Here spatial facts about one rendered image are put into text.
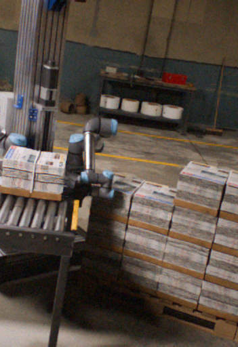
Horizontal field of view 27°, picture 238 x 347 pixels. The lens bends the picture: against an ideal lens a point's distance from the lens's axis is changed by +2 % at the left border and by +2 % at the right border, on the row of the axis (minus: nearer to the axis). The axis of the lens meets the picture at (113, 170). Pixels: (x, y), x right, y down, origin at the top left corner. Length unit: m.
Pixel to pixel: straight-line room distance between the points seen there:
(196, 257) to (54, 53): 1.74
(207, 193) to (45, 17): 1.62
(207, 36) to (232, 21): 0.53
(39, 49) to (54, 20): 0.22
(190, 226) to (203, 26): 7.02
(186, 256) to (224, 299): 0.37
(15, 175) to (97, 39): 6.93
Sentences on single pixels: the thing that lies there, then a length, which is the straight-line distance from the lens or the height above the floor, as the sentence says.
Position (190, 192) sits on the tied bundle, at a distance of 3.20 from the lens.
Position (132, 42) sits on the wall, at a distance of 9.76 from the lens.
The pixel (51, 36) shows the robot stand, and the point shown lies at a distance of 3.60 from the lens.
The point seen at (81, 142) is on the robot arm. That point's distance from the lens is 3.69.
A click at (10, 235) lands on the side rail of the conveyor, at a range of 2.66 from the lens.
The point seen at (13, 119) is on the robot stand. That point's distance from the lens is 3.82.
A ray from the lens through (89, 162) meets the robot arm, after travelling 3.20.
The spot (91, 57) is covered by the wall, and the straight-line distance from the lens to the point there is 9.75.
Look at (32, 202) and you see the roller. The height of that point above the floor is 0.80.
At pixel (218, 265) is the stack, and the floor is 0.51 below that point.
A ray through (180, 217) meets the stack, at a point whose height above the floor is 0.76.
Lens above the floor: 1.96
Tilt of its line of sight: 18 degrees down
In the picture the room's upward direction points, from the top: 10 degrees clockwise
